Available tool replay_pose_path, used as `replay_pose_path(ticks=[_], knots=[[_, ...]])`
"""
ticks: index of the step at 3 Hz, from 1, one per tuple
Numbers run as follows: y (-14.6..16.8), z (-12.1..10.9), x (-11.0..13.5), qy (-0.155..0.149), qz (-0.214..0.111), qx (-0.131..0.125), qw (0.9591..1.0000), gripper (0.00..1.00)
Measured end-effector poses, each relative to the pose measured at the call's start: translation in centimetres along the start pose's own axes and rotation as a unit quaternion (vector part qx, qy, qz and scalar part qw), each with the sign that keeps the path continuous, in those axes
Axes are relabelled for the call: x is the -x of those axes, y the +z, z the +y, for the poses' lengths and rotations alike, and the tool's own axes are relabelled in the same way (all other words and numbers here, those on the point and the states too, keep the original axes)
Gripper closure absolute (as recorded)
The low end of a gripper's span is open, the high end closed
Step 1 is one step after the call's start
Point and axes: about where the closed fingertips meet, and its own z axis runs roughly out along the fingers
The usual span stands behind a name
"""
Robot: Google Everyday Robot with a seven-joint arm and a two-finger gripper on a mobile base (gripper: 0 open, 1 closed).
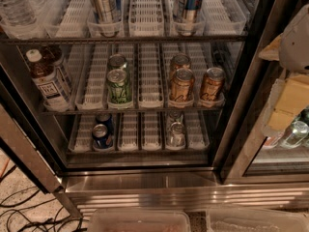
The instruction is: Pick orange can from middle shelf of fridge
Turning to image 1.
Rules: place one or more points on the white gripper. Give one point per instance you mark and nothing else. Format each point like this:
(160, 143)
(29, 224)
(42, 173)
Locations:
(295, 47)

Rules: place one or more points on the orange can lane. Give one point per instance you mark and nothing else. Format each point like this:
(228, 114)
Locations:
(212, 84)

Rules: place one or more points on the silver can neighbouring fridge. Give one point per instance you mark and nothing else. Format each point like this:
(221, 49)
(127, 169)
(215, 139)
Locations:
(294, 134)

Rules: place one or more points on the red white can neighbouring fridge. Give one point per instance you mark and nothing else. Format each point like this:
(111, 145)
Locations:
(271, 142)

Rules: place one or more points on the orange can front middle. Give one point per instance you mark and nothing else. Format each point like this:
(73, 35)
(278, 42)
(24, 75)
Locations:
(182, 84)

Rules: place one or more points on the orange can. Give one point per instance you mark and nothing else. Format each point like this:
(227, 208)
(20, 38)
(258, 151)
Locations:
(182, 84)
(179, 61)

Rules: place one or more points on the orange can rear middle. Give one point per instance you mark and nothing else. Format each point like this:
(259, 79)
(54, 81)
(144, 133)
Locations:
(179, 61)

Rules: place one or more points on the silver can rear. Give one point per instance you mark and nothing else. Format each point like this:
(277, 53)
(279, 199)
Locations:
(174, 116)

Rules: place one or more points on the silver can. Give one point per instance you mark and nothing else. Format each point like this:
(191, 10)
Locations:
(174, 116)
(176, 136)

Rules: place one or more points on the silver can front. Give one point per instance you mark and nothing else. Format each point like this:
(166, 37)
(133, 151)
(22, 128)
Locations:
(176, 136)

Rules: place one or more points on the green can front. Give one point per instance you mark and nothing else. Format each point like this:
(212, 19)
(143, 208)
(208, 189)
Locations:
(119, 87)

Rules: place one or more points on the blue can rear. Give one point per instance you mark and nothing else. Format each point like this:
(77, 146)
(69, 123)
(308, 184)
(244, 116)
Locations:
(106, 119)

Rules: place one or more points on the tall can top left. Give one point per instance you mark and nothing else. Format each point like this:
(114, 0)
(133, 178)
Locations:
(107, 11)

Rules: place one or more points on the blue can front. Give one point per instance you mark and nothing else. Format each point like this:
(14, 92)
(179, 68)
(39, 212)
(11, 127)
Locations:
(102, 136)

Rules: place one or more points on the open fridge glass door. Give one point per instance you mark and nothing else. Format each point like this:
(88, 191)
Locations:
(20, 142)

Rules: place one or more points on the clear plastic bin right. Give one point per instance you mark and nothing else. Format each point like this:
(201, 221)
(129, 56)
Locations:
(254, 220)

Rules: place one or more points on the clear plastic bin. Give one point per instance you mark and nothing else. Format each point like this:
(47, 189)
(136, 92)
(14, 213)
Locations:
(254, 220)
(135, 220)

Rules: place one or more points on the rear tea bottle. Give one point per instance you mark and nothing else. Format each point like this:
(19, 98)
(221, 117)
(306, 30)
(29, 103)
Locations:
(55, 56)

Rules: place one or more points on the clear plastic bin left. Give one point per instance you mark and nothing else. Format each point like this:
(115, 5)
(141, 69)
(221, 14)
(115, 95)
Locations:
(135, 220)

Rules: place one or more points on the tea bottle white label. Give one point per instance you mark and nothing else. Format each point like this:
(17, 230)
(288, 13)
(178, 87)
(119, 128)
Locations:
(49, 81)

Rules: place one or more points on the clear water bottle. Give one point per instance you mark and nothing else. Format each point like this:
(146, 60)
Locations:
(17, 12)

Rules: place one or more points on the top wire shelf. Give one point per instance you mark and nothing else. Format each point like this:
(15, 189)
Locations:
(129, 40)

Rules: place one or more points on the wire shelf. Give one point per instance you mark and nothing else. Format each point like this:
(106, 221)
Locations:
(129, 40)
(128, 110)

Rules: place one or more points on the middle wire shelf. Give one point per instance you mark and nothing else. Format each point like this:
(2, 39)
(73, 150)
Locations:
(128, 110)

